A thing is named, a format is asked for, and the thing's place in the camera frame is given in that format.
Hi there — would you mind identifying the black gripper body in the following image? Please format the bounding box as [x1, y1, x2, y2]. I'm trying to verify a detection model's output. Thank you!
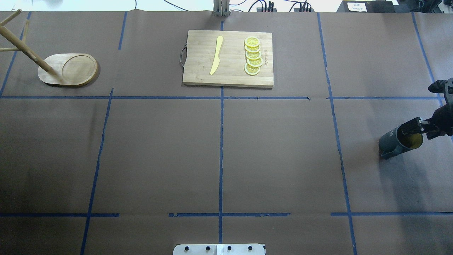
[422, 104, 453, 139]

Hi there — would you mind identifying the dark teal mug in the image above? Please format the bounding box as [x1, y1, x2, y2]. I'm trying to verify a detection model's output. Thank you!
[378, 125, 424, 159]

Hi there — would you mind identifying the wooden cup storage rack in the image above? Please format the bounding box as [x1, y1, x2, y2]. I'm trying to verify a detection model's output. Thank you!
[0, 9, 99, 87]

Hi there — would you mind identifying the black power box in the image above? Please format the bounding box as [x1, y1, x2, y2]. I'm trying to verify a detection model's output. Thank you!
[336, 0, 396, 13]

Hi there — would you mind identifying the lemon slice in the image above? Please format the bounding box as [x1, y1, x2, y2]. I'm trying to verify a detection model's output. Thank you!
[244, 36, 260, 48]
[245, 45, 261, 53]
[245, 51, 262, 60]
[247, 58, 263, 67]
[244, 63, 260, 76]

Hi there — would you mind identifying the yellow plastic knife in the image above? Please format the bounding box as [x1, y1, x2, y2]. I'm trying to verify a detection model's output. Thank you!
[209, 35, 224, 75]

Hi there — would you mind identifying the bamboo cutting board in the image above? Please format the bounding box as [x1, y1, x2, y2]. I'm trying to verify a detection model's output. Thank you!
[182, 30, 274, 89]

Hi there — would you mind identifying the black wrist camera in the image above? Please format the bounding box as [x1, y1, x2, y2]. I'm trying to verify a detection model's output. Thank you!
[428, 78, 453, 104]

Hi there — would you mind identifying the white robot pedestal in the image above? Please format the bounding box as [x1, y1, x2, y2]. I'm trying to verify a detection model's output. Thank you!
[173, 243, 266, 255]

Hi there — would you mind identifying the aluminium frame post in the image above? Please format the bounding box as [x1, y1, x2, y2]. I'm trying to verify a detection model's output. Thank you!
[212, 0, 231, 17]

